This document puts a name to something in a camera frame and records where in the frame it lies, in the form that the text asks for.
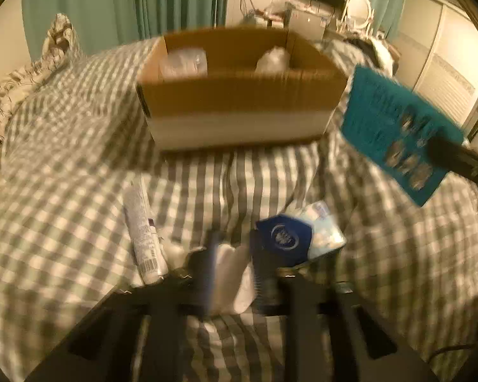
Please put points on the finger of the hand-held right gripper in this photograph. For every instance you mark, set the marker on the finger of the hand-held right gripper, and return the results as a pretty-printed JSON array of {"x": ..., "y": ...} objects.
[{"x": 458, "y": 159}]

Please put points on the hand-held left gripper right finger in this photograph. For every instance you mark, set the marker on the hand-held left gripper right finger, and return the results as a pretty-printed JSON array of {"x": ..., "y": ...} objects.
[{"x": 263, "y": 276}]

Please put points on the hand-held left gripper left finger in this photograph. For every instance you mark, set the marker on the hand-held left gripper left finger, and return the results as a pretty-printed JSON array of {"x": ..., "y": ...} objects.
[{"x": 212, "y": 274}]

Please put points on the white plastic bottle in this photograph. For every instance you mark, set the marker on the white plastic bottle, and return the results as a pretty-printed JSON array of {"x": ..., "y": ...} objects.
[{"x": 239, "y": 282}]

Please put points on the teal booklet with pictures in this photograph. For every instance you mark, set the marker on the teal booklet with pictures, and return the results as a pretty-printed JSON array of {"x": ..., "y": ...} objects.
[{"x": 386, "y": 127}]

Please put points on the cardboard box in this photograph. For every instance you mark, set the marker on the cardboard box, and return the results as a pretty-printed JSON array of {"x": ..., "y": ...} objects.
[{"x": 239, "y": 103}]

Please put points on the dark blue pouch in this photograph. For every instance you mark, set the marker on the dark blue pouch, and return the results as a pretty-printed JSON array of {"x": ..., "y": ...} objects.
[{"x": 285, "y": 238}]

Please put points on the light blue tissue packet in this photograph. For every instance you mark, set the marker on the light blue tissue packet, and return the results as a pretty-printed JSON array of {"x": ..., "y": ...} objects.
[{"x": 326, "y": 230}]

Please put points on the white tube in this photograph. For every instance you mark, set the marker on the white tube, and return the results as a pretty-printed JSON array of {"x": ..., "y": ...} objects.
[{"x": 143, "y": 234}]

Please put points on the white wardrobe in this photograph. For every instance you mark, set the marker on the white wardrobe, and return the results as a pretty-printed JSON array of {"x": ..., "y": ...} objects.
[{"x": 442, "y": 59}]

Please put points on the dark cloth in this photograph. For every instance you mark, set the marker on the dark cloth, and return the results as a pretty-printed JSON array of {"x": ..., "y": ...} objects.
[{"x": 372, "y": 53}]

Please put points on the green curtain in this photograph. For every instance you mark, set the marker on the green curtain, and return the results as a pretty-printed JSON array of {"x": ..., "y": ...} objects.
[
  {"x": 123, "y": 4},
  {"x": 382, "y": 0}
]

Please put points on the round white mirror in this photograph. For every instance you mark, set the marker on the round white mirror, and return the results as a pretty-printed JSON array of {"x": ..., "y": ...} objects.
[{"x": 358, "y": 8}]

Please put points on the green checked blanket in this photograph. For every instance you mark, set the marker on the green checked blanket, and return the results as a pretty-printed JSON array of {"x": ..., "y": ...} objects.
[{"x": 63, "y": 167}]

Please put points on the white crumpled plastic bag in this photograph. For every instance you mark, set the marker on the white crumpled plastic bag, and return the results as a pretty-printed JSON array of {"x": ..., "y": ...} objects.
[{"x": 273, "y": 60}]

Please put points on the cluttered desk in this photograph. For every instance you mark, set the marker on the cluttered desk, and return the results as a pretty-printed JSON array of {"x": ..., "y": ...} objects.
[{"x": 298, "y": 18}]

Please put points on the clear plastic packet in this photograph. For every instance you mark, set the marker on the clear plastic packet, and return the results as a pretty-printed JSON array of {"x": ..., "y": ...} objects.
[{"x": 183, "y": 63}]

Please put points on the ruffled checked pillow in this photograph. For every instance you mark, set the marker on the ruffled checked pillow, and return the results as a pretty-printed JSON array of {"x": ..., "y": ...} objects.
[{"x": 32, "y": 71}]

